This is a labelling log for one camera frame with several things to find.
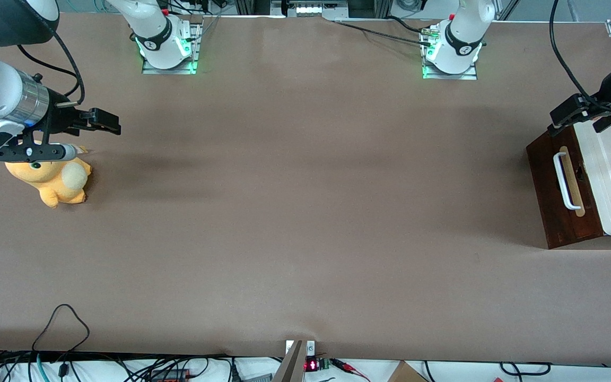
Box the flat looped black cable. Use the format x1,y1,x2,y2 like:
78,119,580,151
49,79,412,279
499,361,552,376

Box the thin black table cable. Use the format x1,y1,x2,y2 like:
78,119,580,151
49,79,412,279
332,19,436,47

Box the brown cardboard piece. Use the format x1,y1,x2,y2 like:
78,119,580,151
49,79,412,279
387,360,429,382

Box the grey slanted post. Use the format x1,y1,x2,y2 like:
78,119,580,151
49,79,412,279
272,340,307,382

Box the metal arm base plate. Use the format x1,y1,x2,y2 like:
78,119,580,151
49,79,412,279
141,21,201,75
421,25,479,81

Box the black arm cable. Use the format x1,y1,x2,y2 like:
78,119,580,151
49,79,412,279
549,0,611,113
16,31,85,107

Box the tan wooden handle plate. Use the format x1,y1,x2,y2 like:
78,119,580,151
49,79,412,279
558,145,586,218

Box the dark brown wooden drawer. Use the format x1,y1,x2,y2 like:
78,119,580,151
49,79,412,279
526,126,605,250

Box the orange plush toy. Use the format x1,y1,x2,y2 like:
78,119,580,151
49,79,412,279
5,157,93,209

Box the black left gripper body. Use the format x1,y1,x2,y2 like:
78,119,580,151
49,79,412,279
584,57,611,118

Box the white mounting bracket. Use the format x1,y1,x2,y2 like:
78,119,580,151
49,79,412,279
285,340,316,357

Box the red clip leads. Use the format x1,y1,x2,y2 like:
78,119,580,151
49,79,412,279
331,359,371,380

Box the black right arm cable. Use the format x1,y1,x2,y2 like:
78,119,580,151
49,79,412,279
16,31,85,107

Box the white drawer handle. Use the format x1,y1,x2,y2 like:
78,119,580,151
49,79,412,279
553,151,582,211

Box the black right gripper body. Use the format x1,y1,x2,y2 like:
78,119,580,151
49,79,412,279
40,91,93,145

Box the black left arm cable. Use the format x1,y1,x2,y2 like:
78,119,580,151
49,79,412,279
549,0,611,113

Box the lit white light device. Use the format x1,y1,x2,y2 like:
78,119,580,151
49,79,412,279
270,0,350,21

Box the black box orange ports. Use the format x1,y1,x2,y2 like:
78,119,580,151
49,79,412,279
149,368,192,381

